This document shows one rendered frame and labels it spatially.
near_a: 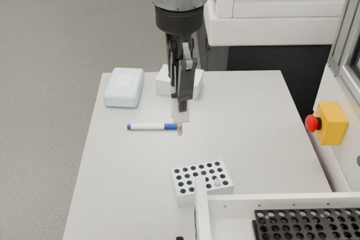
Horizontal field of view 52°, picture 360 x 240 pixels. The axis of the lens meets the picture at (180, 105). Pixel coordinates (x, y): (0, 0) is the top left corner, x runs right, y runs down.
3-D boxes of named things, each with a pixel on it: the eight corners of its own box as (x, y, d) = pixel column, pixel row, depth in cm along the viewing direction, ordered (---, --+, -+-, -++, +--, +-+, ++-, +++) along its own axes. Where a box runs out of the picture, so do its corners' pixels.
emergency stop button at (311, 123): (307, 136, 83) (311, 122, 81) (302, 124, 86) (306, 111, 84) (320, 135, 83) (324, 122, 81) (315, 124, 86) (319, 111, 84)
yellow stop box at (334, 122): (317, 145, 83) (325, 122, 79) (308, 124, 89) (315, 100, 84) (340, 145, 83) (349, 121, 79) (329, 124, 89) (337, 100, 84)
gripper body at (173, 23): (150, -7, 59) (152, 44, 65) (160, 16, 53) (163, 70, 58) (195, -12, 60) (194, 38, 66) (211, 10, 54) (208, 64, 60)
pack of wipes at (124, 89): (136, 109, 106) (135, 96, 103) (104, 107, 106) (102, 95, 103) (144, 79, 117) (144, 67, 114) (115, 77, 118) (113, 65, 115)
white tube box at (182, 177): (178, 207, 80) (177, 196, 77) (169, 177, 86) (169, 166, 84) (232, 196, 82) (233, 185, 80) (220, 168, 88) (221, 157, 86)
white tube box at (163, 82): (155, 93, 111) (155, 79, 108) (164, 77, 118) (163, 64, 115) (196, 100, 109) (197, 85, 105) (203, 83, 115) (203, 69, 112)
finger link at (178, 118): (188, 90, 67) (189, 92, 66) (188, 119, 71) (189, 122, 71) (172, 92, 66) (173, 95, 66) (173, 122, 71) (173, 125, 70)
